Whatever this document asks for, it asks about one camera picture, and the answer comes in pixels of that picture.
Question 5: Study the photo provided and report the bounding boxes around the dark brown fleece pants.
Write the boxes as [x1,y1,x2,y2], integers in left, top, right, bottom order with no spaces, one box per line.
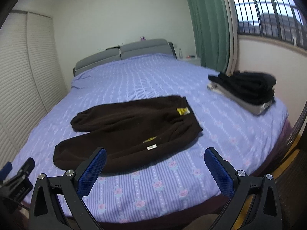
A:
[53,96,202,173]

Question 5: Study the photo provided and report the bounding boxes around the purple floral bed sheet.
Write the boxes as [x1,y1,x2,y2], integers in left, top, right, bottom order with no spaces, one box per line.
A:
[12,54,290,223]

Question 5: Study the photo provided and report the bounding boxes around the grey folded garment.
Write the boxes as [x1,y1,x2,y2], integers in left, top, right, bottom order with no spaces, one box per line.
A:
[207,82,275,116]

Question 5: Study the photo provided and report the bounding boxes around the black folded clothes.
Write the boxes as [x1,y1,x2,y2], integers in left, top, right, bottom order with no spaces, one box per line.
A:
[208,71,276,105]

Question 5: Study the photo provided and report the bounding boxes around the white nightstand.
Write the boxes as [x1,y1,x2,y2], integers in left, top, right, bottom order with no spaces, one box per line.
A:
[180,58,201,66]

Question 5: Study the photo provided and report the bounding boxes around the grey padded headboard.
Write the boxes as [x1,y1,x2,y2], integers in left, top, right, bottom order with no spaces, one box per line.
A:
[73,39,177,77]

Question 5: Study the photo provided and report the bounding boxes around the clear plastic bottle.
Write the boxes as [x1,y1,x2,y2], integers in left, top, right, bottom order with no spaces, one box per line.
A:
[179,49,183,59]

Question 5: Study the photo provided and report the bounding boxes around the window with black grille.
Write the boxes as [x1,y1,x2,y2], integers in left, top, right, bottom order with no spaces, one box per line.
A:
[234,0,306,49]

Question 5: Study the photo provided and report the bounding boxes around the green curtain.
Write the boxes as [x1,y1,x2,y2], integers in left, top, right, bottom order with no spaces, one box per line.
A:
[187,0,238,74]

